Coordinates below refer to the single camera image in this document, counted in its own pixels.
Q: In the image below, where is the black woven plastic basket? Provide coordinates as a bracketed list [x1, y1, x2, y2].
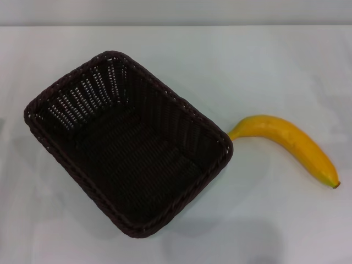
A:
[23, 50, 234, 239]

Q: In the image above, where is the yellow banana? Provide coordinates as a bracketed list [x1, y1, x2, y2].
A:
[227, 114, 342, 189]

